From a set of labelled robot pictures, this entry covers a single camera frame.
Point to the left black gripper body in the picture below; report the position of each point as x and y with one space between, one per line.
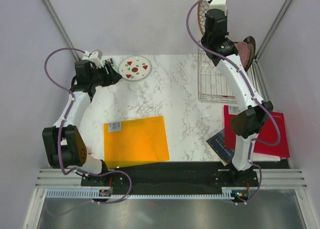
102 78

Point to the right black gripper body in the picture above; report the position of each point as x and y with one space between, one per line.
204 40

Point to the pink polka dot plate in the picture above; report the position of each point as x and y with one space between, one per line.
244 54

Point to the dark rim beige plate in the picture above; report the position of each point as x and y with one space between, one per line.
251 45

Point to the brown rim floral plate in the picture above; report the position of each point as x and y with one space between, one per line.
202 9

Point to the metal wire dish rack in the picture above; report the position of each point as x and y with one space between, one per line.
212 85

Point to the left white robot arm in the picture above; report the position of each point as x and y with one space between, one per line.
64 146

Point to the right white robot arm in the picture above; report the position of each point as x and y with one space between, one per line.
253 109

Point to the teal book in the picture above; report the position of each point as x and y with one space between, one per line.
112 63

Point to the white watermelon pattern plate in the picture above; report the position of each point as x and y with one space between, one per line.
134 68

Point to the orange translucent plastic sheet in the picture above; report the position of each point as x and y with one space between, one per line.
135 142

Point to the dark blue book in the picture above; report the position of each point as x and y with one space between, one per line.
217 144

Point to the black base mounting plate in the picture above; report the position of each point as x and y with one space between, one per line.
175 178

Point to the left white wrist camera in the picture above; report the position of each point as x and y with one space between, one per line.
94 57

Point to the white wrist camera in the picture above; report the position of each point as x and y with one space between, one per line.
219 5
94 57

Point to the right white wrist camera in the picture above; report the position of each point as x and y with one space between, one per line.
219 5

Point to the right aluminium frame post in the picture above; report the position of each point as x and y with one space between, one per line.
275 24

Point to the aluminium frame post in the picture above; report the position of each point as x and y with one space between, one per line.
57 22
275 24

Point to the left aluminium frame post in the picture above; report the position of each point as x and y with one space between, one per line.
57 22

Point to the aluminium front rail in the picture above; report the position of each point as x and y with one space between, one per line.
271 179

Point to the white slotted cable duct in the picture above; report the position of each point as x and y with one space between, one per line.
99 194

